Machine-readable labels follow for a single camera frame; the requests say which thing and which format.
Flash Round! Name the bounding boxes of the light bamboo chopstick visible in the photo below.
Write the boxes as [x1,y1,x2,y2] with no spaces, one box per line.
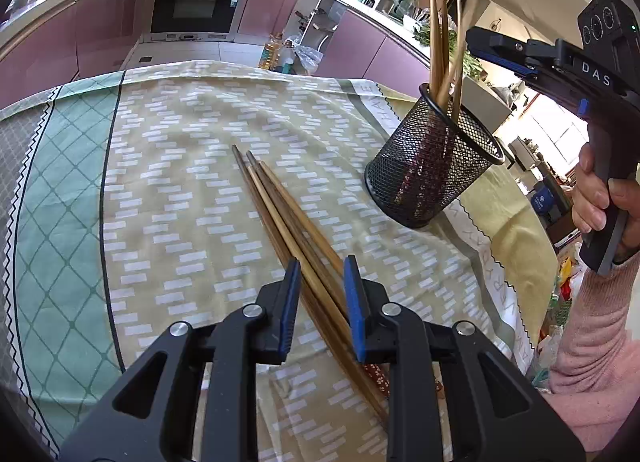
[439,0,451,108]
[428,0,443,103]
[450,0,464,116]
[247,165,390,430]
[257,161,393,395]

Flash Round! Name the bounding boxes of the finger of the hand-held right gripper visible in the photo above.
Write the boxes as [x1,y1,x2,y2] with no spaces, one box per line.
[487,53,540,78]
[466,26,528,63]

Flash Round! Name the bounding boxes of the black built-in oven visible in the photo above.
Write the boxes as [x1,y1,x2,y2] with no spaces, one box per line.
[149,0,251,38]

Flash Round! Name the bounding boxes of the yellow-green checked cloth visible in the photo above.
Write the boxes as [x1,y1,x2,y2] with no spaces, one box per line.
[375,87,558,343]

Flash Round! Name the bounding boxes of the green leafy vegetables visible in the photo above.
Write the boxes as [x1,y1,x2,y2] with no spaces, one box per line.
[412,25,483,78]

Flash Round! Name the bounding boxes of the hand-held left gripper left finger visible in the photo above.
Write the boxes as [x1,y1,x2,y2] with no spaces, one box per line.
[57,258,303,462]

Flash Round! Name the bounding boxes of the pink base cabinet run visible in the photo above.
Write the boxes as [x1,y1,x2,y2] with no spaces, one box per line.
[235,0,433,88]
[0,0,161,108]

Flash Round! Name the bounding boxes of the yellow cooking oil bottle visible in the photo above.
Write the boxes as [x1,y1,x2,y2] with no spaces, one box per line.
[259,32,283,70]

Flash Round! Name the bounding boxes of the dark wooden chopstick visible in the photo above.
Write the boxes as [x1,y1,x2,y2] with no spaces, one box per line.
[245,151,371,373]
[231,143,361,393]

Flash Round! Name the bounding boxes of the black mesh utensil holder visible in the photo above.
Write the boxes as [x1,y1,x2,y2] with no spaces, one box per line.
[364,83,506,229]

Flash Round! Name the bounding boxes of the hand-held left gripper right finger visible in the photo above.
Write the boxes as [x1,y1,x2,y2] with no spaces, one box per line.
[344,255,586,462]

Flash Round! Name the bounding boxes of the patterned patchwork tablecloth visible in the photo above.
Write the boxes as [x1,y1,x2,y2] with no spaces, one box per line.
[0,60,526,462]

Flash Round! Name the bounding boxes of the person's right hand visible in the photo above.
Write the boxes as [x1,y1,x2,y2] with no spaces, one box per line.
[571,141,640,263]

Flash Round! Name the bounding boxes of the white plastic bag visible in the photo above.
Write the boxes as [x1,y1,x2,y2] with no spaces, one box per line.
[295,40,323,76]

